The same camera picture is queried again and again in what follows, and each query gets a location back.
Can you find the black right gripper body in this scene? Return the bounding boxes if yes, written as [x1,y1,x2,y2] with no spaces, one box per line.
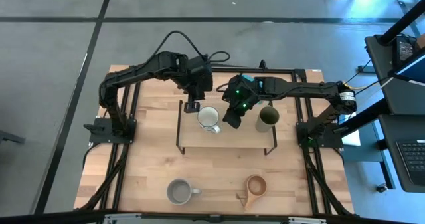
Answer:
[229,101,250,122]

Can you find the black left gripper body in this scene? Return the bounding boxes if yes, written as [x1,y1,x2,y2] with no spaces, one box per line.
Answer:
[184,56,214,102]

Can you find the white floral print mug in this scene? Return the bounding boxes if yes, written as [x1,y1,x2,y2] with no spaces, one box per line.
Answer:
[197,106,222,134]

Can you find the tall beige tumbler cup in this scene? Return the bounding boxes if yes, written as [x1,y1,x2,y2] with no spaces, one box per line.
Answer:
[254,105,281,134]

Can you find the wooden cup with handle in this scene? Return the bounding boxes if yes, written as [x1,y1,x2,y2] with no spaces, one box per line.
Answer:
[236,174,268,211]

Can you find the grey mug with white flowers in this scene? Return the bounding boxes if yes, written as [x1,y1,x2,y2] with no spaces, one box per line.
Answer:
[166,177,203,207]

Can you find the wooden shelf with black legs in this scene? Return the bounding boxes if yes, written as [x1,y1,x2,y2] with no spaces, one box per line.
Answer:
[175,99,278,156]

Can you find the blue cloth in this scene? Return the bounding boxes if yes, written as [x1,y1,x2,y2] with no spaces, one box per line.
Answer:
[241,73,272,107]

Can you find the black slanted beam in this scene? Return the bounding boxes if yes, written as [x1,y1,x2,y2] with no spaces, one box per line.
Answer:
[333,99,390,136]
[378,0,425,47]

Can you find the dark grey computer desk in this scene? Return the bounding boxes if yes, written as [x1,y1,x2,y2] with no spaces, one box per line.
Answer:
[341,34,425,194]

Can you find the black power adapter box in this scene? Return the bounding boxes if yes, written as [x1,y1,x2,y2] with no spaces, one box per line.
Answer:
[392,35,418,68]

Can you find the laptop with blue screen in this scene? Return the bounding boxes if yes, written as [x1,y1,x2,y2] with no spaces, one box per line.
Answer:
[387,47,425,85]

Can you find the black keyboard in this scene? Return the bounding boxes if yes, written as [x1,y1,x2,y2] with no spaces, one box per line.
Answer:
[396,139,425,187]

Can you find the grey chair leg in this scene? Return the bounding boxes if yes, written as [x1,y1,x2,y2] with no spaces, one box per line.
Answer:
[0,130,26,146]

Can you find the black aluminium rig frame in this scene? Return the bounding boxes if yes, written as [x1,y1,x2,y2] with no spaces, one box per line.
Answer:
[0,59,425,224]

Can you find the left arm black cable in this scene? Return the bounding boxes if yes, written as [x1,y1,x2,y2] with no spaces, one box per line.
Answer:
[145,30,231,67]

